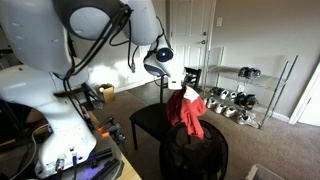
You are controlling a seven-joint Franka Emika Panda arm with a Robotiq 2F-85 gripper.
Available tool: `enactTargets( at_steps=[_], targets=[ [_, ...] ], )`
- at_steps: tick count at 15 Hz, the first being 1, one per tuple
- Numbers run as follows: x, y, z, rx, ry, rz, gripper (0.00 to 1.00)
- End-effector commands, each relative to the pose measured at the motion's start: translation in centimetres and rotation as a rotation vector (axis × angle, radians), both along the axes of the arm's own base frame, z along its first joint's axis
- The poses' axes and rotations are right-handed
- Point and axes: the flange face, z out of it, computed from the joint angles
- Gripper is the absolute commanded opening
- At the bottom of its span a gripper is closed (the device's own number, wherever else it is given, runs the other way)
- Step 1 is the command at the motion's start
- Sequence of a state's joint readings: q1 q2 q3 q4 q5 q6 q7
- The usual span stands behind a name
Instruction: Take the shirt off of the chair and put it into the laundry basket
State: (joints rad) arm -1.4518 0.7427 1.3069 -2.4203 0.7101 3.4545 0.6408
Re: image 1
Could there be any person bare forearm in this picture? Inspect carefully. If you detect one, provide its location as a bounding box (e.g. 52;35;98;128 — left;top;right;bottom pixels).
24;108;46;126

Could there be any metal wire shoe rack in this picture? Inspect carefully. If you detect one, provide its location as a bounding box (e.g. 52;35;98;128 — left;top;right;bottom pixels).
201;46;299;129

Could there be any black base cable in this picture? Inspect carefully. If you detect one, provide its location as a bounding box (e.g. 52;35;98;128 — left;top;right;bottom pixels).
54;158;66;180
69;151;79;180

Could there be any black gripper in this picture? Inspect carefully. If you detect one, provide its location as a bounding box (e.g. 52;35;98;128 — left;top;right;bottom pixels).
179;73;194;90

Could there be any white panelled entry door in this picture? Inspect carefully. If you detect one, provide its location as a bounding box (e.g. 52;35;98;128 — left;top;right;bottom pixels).
169;0;216;91

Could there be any white interior door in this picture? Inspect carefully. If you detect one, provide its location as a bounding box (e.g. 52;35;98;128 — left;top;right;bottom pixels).
288;61;320;128

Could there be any red shirt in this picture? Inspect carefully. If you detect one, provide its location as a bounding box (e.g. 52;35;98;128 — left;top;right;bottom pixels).
165;85;208;140

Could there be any black bar clamp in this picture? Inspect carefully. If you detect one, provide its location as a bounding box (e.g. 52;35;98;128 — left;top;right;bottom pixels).
88;148;122;180

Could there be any small cardboard box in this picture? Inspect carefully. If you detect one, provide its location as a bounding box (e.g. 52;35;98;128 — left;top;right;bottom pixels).
95;82;116;104

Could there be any black mesh laundry basket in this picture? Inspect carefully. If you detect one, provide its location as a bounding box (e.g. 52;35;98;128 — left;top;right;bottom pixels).
158;119;230;180

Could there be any black shoe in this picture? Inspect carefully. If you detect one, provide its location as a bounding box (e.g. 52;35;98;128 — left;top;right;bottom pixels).
237;66;250;79
248;67;262;79

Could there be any black sneaker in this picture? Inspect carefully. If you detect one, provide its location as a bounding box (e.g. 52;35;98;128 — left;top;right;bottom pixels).
234;91;248;107
244;94;259;111

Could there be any grey cable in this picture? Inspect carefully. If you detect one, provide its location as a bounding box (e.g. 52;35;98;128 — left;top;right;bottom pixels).
9;123;51;180

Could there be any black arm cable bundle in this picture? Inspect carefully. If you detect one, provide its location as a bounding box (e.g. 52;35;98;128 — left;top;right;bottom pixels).
61;4;139;101

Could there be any black metal chair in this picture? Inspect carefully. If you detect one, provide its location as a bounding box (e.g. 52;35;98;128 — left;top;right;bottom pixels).
129;66;203;151

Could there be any clear plastic storage bin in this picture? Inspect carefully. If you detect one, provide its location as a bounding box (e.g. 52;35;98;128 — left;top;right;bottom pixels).
244;163;287;180

